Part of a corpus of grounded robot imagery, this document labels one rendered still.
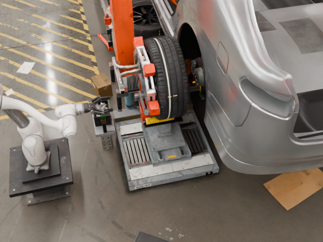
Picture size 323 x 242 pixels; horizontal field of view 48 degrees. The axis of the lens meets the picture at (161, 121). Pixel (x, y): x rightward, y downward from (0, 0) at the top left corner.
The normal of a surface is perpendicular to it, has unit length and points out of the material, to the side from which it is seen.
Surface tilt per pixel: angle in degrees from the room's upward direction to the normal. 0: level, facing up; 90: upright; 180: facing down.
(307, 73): 22
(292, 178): 2
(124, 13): 90
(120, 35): 90
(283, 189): 1
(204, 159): 0
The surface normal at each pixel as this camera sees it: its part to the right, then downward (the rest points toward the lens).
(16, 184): 0.00, -0.69
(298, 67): 0.09, -0.38
